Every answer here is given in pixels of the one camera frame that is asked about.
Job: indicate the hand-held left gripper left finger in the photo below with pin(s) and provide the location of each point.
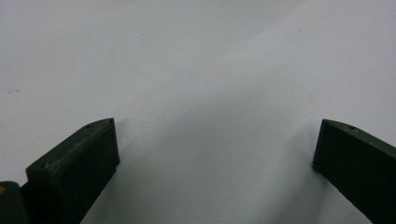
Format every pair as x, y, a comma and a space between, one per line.
74, 174

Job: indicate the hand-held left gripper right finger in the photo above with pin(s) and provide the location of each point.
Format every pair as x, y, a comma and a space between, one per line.
358, 168

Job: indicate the white table mat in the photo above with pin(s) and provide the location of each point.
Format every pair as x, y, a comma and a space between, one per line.
199, 62

